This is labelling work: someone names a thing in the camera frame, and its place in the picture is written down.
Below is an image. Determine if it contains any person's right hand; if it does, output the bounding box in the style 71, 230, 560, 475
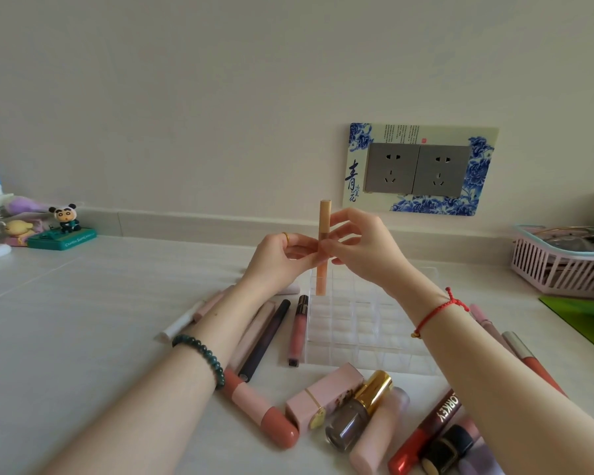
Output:
319, 208, 426, 300

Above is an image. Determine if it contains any person's left hand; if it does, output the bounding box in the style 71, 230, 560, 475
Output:
241, 232, 330, 298

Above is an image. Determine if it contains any beige slim lip tube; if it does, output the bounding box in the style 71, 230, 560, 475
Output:
315, 199, 333, 296
226, 300, 277, 374

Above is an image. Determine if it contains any pink matte lipstick tube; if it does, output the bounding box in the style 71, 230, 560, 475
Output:
193, 286, 234, 322

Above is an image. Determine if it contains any pink gloss black cap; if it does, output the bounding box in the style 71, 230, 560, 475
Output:
287, 294, 310, 367

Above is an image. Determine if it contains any black Colorkey lip tube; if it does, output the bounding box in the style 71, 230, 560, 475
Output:
237, 299, 292, 383

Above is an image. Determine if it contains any clear acrylic lipstick organizer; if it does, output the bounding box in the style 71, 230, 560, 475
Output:
304, 265, 444, 377

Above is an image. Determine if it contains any white slim tube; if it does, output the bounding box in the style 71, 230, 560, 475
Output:
154, 300, 205, 344

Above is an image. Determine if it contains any pink square lipstick gold band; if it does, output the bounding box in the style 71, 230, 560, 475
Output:
284, 362, 366, 435

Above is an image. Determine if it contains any coral pink capsule lipstick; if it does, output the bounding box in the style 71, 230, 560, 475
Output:
221, 366, 300, 450

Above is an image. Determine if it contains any gold cap brown bottle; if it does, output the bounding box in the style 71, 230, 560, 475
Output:
325, 369, 395, 453

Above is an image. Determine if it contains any light pink round tube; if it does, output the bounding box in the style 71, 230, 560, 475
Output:
348, 387, 411, 475

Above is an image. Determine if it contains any red Colorkey lip tube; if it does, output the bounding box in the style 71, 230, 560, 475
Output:
387, 388, 464, 475

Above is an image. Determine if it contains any orange lipgloss silver cap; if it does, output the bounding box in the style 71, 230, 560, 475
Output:
502, 331, 568, 396

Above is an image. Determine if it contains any black cap pink lipgloss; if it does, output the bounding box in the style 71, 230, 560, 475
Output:
419, 415, 481, 475

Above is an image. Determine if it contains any lavender lipstick tube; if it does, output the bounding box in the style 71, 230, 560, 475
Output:
457, 437, 506, 475

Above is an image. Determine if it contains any person's right forearm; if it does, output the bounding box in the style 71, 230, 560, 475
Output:
385, 279, 594, 475

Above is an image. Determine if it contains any person's left forearm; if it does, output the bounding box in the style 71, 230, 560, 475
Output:
39, 276, 288, 475

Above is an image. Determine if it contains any pink plastic basket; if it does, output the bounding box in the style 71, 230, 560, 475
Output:
510, 224, 594, 301

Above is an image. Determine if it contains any panda figurine green base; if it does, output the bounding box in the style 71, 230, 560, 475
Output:
27, 203, 98, 251

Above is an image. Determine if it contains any green mat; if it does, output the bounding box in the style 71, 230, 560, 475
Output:
538, 295, 594, 362

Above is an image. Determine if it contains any purple plush toy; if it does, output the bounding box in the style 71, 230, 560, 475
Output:
5, 196, 50, 217

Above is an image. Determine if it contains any yellow duck figurine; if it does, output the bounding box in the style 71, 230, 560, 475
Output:
3, 220, 43, 248

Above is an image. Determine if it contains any grey wall socket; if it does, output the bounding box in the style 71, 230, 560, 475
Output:
364, 142, 420, 195
412, 144, 471, 199

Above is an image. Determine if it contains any red string bracelet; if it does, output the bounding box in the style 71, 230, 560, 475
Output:
411, 286, 471, 340

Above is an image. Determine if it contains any green bead bracelet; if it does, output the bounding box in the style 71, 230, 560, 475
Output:
172, 333, 226, 391

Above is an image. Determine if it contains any blue floral socket frame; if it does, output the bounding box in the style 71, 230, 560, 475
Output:
343, 122, 500, 217

